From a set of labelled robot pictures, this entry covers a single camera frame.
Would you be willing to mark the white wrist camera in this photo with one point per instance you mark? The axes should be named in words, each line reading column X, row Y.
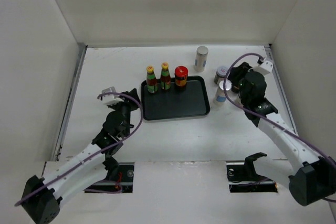
column 264, row 67
column 110, row 99

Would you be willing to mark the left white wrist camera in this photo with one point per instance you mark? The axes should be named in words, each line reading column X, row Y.
column 110, row 99

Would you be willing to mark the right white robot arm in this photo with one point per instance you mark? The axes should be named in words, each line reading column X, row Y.
column 310, row 176

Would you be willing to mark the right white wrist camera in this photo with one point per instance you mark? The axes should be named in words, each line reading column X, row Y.
column 264, row 67

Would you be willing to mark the grey-lid jar rear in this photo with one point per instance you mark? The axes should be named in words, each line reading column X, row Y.
column 221, row 72

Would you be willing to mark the silver-lid white jar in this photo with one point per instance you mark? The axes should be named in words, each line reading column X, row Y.
column 220, row 98

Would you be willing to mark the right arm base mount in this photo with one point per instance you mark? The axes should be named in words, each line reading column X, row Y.
column 243, row 178

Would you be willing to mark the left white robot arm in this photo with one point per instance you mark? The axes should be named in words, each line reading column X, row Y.
column 44, row 197

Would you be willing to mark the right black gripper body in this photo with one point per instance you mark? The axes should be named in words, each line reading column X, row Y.
column 243, row 99

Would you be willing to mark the black plastic tray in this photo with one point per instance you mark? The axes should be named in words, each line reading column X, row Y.
column 173, row 103

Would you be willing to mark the green-label sauce bottle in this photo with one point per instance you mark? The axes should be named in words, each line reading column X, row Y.
column 165, row 79

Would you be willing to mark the red-label sauce bottle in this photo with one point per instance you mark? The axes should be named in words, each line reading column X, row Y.
column 151, row 80

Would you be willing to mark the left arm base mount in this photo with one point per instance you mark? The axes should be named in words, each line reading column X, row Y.
column 119, row 181

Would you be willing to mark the tall silver-capped white bottle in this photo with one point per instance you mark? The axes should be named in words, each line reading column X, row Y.
column 201, row 58

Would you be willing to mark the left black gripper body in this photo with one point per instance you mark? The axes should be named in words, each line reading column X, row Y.
column 125, row 109

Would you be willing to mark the red-lid jar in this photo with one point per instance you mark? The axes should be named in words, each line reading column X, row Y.
column 181, row 74

